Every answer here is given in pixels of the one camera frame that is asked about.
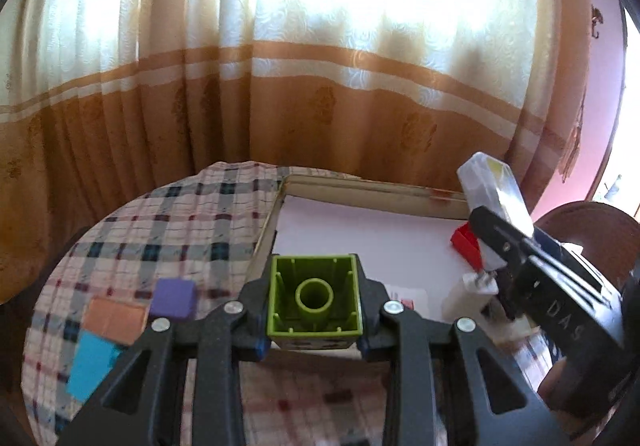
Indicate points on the green building block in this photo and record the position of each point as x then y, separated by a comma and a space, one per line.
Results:
280, 286

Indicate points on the red building block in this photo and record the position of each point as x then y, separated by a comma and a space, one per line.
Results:
465, 243

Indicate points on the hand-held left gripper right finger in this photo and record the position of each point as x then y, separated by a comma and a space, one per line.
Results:
372, 311

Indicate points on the purple block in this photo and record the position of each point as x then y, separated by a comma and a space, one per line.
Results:
172, 298

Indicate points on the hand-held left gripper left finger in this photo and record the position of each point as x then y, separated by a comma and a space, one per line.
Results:
250, 306

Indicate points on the cream and orange curtain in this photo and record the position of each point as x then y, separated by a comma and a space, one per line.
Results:
300, 101

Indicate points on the pink metal plate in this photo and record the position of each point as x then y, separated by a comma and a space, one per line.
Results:
115, 318

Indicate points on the golden tin box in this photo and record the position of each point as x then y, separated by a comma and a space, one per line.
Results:
350, 186

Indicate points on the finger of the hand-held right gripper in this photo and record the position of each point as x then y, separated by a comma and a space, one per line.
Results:
557, 243
500, 236

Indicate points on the white charger plug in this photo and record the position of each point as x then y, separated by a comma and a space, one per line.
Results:
465, 298

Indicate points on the blue building block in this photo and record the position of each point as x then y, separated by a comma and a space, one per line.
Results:
92, 366

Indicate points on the brown wooden chair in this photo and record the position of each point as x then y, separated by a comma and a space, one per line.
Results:
600, 221

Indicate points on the wall hook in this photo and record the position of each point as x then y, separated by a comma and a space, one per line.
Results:
596, 21

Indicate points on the white paper liner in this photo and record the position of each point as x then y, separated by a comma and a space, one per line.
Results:
375, 236

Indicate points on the white card box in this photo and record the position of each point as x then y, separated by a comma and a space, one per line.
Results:
407, 293

